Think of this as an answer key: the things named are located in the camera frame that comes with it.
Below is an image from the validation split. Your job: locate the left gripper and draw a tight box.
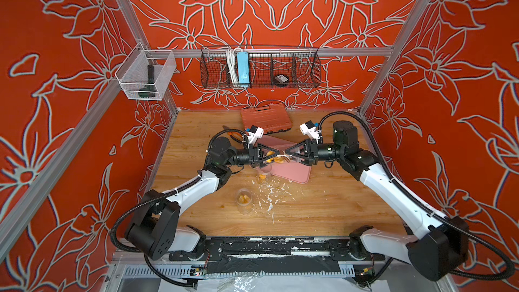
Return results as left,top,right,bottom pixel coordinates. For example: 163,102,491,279
223,147,278,170

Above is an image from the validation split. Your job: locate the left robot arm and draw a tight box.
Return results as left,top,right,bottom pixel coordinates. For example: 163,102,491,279
109,135,280,260

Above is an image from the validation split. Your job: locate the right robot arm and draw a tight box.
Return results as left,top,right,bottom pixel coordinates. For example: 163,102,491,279
286,120,515,281

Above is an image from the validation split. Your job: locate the clear cookie jar front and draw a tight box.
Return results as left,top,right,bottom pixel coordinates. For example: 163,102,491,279
235,188,254,214

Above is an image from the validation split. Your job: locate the pink plastic tray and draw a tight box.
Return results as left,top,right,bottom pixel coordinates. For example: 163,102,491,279
257,135,312,184

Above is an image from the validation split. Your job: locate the orange tool case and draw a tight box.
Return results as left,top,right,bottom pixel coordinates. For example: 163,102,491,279
241,104,293,134

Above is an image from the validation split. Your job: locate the small black box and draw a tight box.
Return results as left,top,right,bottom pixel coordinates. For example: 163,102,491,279
272,74,290,87

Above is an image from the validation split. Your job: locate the light blue box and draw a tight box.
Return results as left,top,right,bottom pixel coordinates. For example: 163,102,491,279
237,51,250,87

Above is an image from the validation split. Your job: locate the dark green brush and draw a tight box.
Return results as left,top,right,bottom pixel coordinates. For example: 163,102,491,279
138,64,157,99

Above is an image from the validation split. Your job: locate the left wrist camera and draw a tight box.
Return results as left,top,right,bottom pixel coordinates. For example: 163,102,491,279
245,125,264,146

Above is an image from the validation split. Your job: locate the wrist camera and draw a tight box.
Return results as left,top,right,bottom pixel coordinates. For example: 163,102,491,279
300,121,323,143
245,125,264,146

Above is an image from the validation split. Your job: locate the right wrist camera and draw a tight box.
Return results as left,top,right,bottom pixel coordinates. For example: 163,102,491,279
300,121,323,143

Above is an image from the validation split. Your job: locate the black wire wall basket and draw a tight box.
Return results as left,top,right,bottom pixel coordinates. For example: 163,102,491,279
199,45,322,89

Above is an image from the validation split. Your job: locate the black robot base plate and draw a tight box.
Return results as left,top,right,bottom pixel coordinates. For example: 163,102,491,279
168,237,386,278

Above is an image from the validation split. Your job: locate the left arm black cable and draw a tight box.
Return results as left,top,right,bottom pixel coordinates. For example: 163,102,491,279
110,128,248,289

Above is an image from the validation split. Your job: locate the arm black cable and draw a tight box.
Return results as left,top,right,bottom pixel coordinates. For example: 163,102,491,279
318,111,516,281
110,128,248,289

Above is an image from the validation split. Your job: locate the white coiled cable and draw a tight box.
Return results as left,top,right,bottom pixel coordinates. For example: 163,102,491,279
225,48,239,85

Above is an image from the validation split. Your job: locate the clear acrylic wall box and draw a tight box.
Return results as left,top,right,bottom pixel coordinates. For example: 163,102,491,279
115,43,177,101

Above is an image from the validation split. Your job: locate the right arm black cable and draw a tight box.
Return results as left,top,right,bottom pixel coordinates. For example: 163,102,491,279
318,111,516,281

